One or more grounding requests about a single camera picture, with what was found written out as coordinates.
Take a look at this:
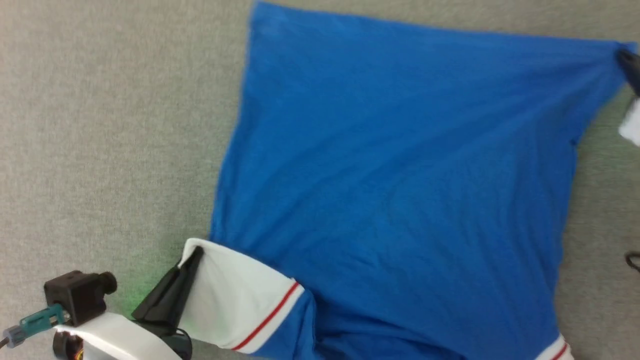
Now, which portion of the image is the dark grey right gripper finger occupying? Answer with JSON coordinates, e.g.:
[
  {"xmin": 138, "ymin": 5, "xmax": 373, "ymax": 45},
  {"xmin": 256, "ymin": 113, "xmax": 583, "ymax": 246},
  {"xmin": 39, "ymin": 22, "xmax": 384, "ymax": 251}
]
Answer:
[{"xmin": 616, "ymin": 46, "xmax": 640, "ymax": 97}]

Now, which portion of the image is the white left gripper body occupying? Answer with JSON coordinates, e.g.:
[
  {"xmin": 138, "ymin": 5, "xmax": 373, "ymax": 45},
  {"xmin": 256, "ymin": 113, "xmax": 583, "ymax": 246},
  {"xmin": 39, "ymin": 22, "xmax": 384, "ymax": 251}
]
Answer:
[{"xmin": 52, "ymin": 312, "xmax": 194, "ymax": 360}]

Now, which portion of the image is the teal plug left gripper cable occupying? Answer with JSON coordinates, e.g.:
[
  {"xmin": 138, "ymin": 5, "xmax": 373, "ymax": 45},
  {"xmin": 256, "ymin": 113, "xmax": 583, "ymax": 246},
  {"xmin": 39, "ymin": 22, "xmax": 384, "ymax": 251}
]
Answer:
[{"xmin": 0, "ymin": 304, "xmax": 71, "ymax": 349}]

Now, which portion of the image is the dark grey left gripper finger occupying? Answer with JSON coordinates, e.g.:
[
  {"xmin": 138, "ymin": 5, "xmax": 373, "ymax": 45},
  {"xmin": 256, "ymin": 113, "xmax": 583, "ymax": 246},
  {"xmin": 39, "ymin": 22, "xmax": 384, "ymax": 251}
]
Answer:
[{"xmin": 132, "ymin": 247, "xmax": 205, "ymax": 325}]

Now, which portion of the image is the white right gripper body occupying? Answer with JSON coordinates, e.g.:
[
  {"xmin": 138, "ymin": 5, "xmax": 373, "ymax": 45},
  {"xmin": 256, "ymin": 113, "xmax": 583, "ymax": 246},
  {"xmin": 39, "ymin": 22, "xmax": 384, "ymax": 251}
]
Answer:
[{"xmin": 618, "ymin": 97, "xmax": 640, "ymax": 148}]

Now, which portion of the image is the blue white sports shirt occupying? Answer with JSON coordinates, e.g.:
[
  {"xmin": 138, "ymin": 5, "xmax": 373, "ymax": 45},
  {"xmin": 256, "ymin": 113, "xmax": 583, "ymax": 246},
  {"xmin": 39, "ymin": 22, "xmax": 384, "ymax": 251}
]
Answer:
[{"xmin": 177, "ymin": 0, "xmax": 640, "ymax": 360}]

